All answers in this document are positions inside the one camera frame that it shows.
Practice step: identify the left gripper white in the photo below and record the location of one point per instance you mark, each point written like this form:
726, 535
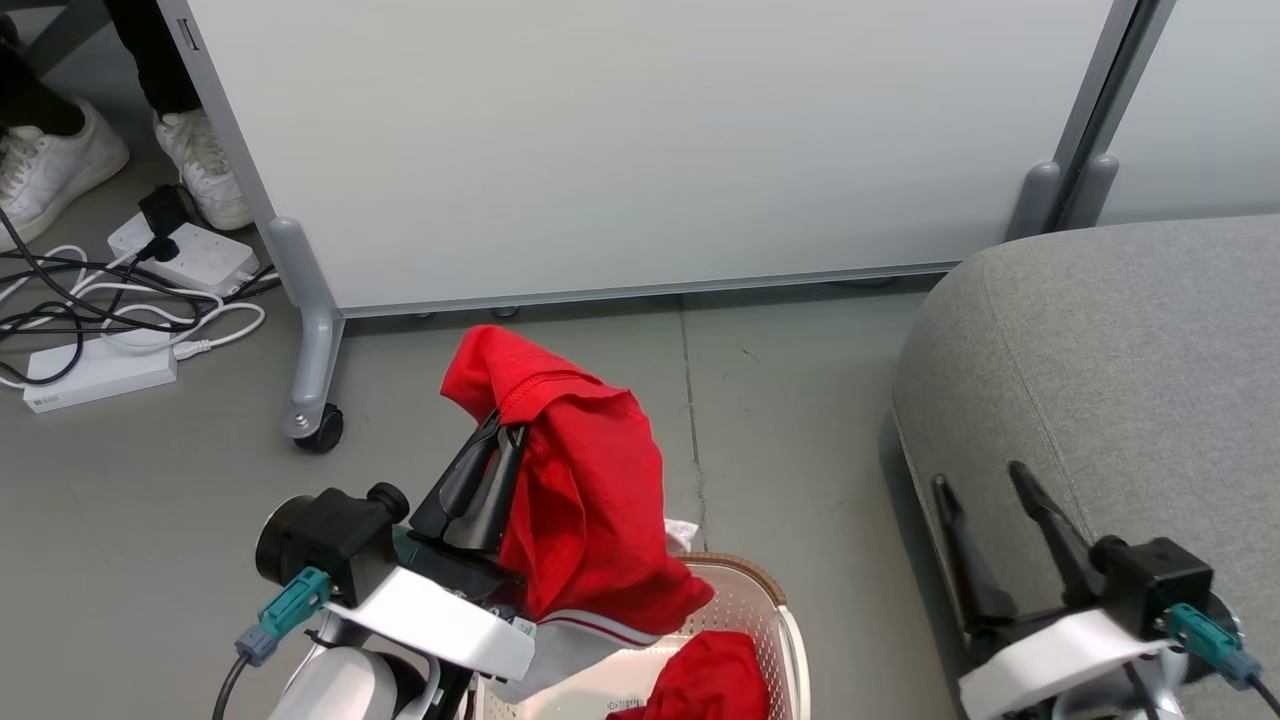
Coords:
450, 620

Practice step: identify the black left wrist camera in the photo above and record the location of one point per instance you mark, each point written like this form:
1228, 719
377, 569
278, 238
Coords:
330, 540

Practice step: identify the grey fabric sofa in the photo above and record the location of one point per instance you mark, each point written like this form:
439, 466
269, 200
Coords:
1120, 380

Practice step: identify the narrow white partition panel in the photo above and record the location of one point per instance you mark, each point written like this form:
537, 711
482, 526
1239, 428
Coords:
1200, 110

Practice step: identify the large white partition panel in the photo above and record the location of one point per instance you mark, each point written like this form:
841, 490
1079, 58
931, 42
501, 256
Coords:
650, 150

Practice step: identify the grey metal desk leg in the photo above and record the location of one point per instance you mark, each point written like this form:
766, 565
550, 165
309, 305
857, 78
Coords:
70, 30

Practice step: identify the long white power strip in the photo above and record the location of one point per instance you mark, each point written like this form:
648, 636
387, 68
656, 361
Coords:
100, 372

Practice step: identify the cream perforated laundry basket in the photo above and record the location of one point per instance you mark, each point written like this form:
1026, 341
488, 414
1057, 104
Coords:
770, 620

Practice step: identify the grey partition foot post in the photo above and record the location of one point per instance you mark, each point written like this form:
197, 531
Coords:
1035, 205
1090, 195

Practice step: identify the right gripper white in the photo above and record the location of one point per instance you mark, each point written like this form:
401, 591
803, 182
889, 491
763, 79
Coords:
1060, 655

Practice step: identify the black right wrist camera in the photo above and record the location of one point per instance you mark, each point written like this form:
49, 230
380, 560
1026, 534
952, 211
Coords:
1160, 580

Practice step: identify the white power strip with plug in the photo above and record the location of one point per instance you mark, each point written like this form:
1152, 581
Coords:
205, 255

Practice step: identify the grey partition leg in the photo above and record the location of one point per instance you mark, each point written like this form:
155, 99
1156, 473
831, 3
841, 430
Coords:
315, 340

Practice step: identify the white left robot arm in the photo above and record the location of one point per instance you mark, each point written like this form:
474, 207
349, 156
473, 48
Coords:
345, 690

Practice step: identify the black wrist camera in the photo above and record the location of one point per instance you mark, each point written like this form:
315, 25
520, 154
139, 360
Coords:
330, 540
1160, 580

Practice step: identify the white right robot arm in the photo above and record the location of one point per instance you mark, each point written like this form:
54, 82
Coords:
1165, 695

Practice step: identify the white sneaker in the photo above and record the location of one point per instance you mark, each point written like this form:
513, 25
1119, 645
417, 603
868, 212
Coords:
50, 170
205, 165

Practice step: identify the red and white garment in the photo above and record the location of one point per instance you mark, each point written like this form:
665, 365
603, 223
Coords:
590, 500

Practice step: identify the black trouser leg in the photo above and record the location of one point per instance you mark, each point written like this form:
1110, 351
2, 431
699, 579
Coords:
150, 50
35, 100

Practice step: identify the black plug adapter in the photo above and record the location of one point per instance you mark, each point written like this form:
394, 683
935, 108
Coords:
163, 215

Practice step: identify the black caster wheel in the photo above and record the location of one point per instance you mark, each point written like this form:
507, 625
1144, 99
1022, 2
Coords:
325, 432

